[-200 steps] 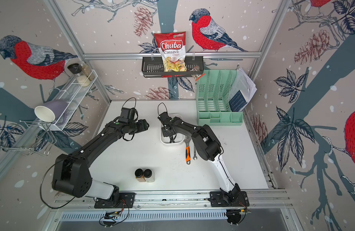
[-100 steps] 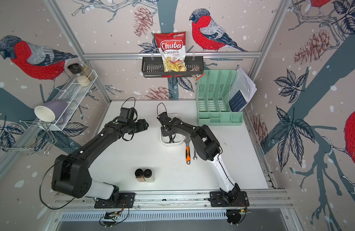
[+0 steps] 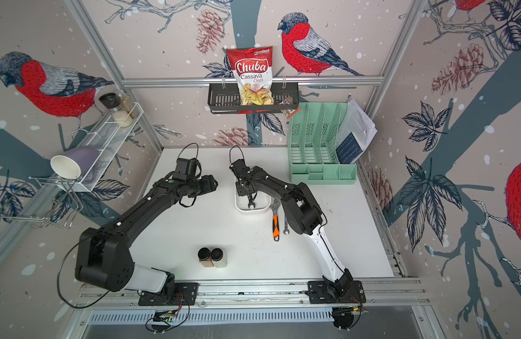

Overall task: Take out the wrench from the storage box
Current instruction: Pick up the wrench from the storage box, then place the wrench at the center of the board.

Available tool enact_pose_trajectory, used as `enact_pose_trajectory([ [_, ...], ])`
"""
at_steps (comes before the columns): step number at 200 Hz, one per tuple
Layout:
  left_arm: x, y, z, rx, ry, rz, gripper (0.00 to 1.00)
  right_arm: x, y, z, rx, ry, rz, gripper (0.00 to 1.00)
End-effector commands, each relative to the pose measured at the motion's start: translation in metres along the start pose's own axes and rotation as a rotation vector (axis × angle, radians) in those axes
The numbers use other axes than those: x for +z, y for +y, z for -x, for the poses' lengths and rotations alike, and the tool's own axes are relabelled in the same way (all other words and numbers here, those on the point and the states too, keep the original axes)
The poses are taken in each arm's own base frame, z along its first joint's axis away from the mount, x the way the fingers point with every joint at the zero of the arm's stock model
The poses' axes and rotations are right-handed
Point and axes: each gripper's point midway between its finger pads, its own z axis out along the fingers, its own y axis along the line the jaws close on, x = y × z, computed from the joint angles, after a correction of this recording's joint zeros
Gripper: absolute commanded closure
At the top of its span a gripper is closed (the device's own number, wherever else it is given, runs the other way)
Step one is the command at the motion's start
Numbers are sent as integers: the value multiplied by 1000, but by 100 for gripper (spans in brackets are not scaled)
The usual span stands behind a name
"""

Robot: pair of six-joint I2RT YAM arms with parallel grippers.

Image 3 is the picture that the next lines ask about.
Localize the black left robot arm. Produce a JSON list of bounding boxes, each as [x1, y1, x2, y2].
[[75, 158, 218, 294]]

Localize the white paper documents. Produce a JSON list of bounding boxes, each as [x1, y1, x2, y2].
[[335, 99, 377, 159]]

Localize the green plastic file organizer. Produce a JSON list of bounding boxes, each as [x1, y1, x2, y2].
[[287, 103, 356, 185]]

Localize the dark blue notebook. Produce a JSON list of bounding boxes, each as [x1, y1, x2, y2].
[[336, 133, 364, 165]]

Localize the white plastic storage box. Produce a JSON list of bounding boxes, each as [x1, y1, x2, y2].
[[235, 179, 273, 215]]

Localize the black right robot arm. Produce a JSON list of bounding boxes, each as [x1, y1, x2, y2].
[[229, 159, 355, 302]]

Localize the orange handled adjustable wrench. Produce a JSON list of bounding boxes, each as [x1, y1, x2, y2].
[[270, 198, 280, 242]]

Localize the brown spice jar black lid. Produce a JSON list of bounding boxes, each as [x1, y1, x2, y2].
[[198, 247, 214, 267]]

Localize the white spice jar black lid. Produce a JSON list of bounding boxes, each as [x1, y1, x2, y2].
[[211, 248, 227, 268]]

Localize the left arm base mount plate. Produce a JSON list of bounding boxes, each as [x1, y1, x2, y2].
[[139, 282, 200, 307]]

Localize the white wire wall shelf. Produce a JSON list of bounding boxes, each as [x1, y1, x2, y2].
[[73, 102, 144, 192]]

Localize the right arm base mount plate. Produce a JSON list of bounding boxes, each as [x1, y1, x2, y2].
[[304, 281, 366, 305]]

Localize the purple white cup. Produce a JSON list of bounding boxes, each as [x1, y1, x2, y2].
[[50, 146, 100, 180]]

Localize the red Chuba chips bag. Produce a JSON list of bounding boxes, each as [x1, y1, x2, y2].
[[227, 47, 274, 106]]

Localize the black wire hanging basket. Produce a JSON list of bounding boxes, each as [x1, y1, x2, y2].
[[207, 81, 300, 114]]

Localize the long silver combination wrench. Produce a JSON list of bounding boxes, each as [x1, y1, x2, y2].
[[248, 194, 256, 209]]

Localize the wire cup holder rack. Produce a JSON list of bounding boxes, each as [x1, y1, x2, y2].
[[0, 176, 87, 230]]

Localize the spice jar on shelf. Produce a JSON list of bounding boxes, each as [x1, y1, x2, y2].
[[99, 93, 133, 128]]

